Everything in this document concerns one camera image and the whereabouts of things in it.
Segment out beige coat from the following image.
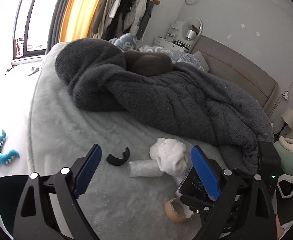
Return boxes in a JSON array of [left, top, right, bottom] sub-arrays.
[[97, 0, 120, 39]]

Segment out dark grey fleece blanket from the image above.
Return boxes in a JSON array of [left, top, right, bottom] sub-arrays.
[[55, 37, 274, 175]]

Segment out round mirror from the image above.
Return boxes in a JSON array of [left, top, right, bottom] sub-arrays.
[[182, 17, 202, 41]]

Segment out black curved plastic piece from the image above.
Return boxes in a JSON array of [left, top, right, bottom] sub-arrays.
[[106, 147, 131, 167]]

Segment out person's right forearm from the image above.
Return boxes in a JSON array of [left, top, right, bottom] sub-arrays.
[[275, 212, 290, 240]]

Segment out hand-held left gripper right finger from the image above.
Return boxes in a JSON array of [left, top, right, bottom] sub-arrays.
[[191, 145, 279, 240]]

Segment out brown plush cushion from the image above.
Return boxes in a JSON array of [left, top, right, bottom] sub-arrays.
[[124, 50, 174, 77]]

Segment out dark framed glass door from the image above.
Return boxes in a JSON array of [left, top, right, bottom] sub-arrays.
[[12, 0, 67, 61]]

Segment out blue white patterned quilt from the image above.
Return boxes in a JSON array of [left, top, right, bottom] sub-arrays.
[[109, 33, 204, 71]]

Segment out rolled beige paper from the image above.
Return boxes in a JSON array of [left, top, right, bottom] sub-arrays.
[[280, 108, 293, 128]]

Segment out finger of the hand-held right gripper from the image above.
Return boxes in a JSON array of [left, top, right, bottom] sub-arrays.
[[180, 195, 212, 215]]

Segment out green white chair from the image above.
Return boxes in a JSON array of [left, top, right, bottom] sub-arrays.
[[274, 140, 293, 199]]

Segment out grey curtain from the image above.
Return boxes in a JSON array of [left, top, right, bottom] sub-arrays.
[[45, 0, 73, 55]]

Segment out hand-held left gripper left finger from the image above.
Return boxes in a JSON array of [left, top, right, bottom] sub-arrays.
[[13, 144, 102, 240]]

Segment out silver table lamp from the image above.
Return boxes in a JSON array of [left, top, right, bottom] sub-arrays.
[[185, 29, 197, 52]]

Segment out brown tape roll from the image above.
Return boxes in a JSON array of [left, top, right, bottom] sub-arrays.
[[164, 197, 194, 223]]

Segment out beige bed headboard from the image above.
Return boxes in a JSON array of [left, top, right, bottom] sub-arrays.
[[191, 35, 279, 110]]

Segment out white dresser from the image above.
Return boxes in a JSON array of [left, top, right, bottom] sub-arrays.
[[153, 21, 195, 53]]

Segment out beige pillow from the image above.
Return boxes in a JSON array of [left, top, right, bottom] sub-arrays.
[[191, 50, 210, 72]]

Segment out bubble wrap roll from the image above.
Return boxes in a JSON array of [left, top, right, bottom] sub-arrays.
[[129, 159, 163, 178]]

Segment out light grey bed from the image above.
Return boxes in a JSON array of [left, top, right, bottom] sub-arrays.
[[28, 41, 279, 240]]

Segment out white charger with cable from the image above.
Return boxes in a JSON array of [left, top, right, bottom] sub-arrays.
[[278, 62, 293, 99]]

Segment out white crumpled cloth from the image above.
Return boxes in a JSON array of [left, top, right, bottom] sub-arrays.
[[149, 138, 189, 177]]

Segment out grey pants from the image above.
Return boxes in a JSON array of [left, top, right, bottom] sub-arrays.
[[136, 0, 154, 41]]

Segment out black jacket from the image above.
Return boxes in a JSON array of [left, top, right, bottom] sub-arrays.
[[105, 0, 134, 40]]

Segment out yellow curtain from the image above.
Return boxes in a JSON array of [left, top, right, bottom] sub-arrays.
[[59, 0, 112, 43]]

